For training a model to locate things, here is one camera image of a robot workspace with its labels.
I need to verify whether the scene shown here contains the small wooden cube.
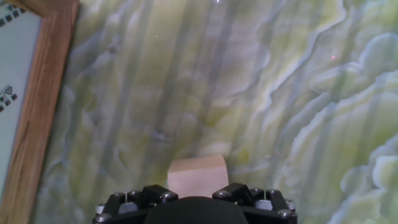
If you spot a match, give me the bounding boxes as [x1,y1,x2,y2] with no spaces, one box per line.
[167,154,230,199]

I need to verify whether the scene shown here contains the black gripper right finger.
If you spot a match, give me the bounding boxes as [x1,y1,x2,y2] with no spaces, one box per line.
[212,182,298,224]

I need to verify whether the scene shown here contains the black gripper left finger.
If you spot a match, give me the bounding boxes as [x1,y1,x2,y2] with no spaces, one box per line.
[93,184,180,224]

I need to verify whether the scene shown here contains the green marble pattern mat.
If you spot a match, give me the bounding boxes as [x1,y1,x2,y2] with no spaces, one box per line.
[29,0,398,224]

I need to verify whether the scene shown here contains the wooden picture frame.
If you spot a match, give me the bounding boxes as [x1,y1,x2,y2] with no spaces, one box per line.
[0,0,81,224]

